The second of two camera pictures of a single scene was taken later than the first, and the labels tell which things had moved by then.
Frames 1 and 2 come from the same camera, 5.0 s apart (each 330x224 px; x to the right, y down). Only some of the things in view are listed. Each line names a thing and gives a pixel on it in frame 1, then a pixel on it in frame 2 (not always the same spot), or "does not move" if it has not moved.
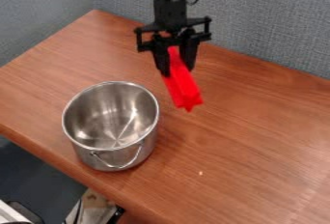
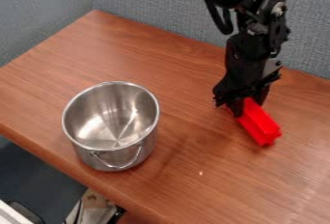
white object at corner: x=10 y=214 does not move
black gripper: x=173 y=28 to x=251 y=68
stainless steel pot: x=111 y=123 does not move
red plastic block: x=179 y=79 to x=258 y=123
